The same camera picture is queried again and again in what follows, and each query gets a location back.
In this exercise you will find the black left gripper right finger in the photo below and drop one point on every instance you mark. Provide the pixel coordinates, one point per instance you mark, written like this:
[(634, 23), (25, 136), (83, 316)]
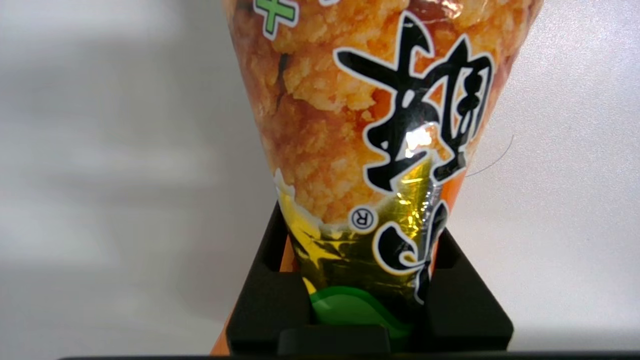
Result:
[(465, 315)]

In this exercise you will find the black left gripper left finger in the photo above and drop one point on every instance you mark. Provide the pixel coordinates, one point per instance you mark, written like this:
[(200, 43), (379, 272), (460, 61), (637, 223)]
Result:
[(267, 305)]

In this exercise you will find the orange snack bag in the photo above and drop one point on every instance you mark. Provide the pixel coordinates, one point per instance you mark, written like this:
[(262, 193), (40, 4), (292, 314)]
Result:
[(340, 125)]

